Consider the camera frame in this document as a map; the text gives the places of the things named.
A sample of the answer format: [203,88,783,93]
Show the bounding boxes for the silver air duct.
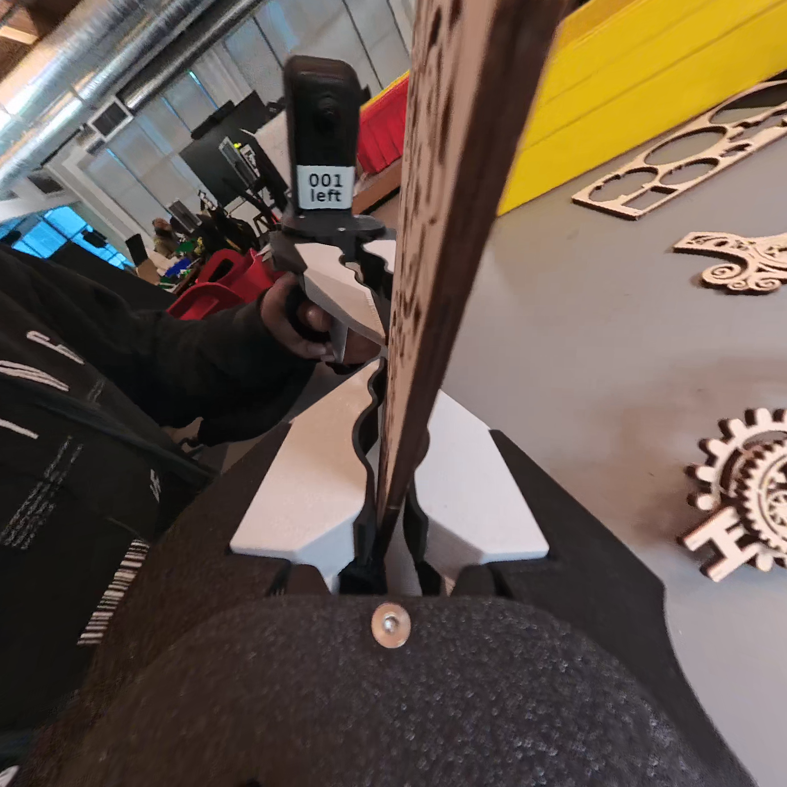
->
[0,0,204,124]
[0,0,265,193]

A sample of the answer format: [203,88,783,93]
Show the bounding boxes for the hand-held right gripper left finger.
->
[229,359,387,594]

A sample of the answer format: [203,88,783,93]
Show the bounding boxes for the red plastic bin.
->
[357,69,412,174]

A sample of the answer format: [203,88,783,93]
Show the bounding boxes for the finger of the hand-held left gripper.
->
[294,240,388,365]
[362,237,399,290]

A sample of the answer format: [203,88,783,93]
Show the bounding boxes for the person's left hand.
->
[260,273,346,365]

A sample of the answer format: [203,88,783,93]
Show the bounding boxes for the wooden puzzle sheet with gears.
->
[375,0,569,554]

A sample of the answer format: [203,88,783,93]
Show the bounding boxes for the black screen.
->
[178,91,290,207]

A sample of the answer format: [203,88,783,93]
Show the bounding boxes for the grey desk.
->
[289,80,787,787]

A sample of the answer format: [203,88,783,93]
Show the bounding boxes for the red plastic container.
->
[166,249,279,321]

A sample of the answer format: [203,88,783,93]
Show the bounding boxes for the person's black hoodie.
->
[0,246,216,732]

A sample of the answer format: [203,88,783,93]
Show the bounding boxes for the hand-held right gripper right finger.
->
[406,391,551,586]

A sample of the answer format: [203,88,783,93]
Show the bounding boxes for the ornate wooden leaf piece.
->
[672,230,787,296]

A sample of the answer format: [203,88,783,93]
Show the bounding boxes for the wooden puzzle frame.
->
[572,79,787,222]

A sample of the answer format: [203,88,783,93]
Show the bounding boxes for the wooden gear and dial assembly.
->
[678,407,787,583]

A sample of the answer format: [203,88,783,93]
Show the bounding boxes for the slotted yellow plastic bin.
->
[497,0,787,216]

